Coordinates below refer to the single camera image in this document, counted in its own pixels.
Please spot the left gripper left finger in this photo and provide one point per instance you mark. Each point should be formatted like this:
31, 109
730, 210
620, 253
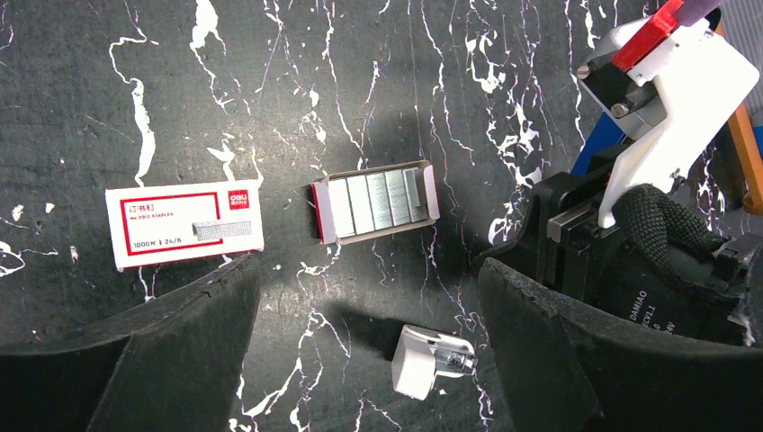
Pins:
171, 364

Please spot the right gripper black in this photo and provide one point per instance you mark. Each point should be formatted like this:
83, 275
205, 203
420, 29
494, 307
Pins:
663, 269

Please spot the orange wooden shelf rack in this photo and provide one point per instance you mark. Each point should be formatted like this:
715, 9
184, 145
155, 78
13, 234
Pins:
749, 156

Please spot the silver staple strip tray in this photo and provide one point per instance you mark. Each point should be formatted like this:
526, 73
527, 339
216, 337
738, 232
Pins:
367, 204

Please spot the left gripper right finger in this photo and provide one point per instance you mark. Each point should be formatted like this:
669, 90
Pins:
567, 366

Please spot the red white staple box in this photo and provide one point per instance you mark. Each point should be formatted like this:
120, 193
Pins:
164, 224

